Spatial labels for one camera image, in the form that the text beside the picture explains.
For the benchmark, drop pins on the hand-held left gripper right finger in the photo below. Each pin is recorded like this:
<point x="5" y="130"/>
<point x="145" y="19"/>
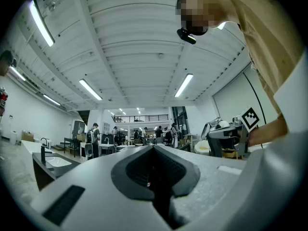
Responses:
<point x="207" y="177"/>

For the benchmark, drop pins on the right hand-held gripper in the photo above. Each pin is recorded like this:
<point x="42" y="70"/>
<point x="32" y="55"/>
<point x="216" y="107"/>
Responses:
<point x="250" y="118"/>

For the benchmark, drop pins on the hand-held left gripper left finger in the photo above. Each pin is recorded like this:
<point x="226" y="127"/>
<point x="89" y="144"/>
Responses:
<point x="96" y="201"/>

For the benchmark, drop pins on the person's right forearm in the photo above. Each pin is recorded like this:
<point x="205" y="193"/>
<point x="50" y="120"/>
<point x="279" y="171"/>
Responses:
<point x="269" y="131"/>

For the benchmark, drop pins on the round white and yellow cushion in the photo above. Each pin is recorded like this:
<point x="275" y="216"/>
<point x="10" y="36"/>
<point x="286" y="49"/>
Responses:
<point x="203" y="148"/>

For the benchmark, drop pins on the low wooden stool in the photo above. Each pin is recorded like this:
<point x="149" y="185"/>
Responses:
<point x="229" y="154"/>

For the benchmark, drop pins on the white sink basin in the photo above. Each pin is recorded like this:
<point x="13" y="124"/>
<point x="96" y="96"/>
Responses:
<point x="59" y="162"/>

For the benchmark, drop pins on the black metal table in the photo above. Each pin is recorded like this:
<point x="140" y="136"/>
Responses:
<point x="72" y="141"/>

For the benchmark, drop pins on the tall black faucet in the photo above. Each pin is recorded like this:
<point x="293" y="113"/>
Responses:
<point x="43" y="155"/>

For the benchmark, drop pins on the long ceiling light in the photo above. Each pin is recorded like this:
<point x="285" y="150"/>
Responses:
<point x="90" y="89"/>
<point x="51" y="100"/>
<point x="17" y="73"/>
<point x="42" y="23"/>
<point x="184" y="85"/>

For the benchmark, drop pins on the tall grey cabinet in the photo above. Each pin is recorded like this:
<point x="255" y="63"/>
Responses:
<point x="78" y="126"/>

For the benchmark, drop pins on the black curved faucet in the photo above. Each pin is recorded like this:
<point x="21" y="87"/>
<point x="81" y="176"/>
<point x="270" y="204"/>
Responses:
<point x="45" y="139"/>

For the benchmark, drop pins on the tan shirt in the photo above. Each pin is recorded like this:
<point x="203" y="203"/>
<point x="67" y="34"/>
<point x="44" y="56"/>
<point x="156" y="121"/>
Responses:
<point x="269" y="32"/>

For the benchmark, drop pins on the black balcony railing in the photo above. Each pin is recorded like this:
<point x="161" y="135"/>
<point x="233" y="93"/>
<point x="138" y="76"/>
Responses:
<point x="140" y="118"/>

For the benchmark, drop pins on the brown cardboard box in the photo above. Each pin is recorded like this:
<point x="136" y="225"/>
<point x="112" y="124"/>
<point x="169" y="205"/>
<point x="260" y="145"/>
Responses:
<point x="27" y="136"/>

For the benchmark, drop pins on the person's head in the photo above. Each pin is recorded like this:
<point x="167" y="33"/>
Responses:
<point x="199" y="11"/>

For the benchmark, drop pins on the black head-mounted camera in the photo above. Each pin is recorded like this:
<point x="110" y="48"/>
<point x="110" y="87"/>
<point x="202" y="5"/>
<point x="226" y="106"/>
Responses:
<point x="186" y="36"/>

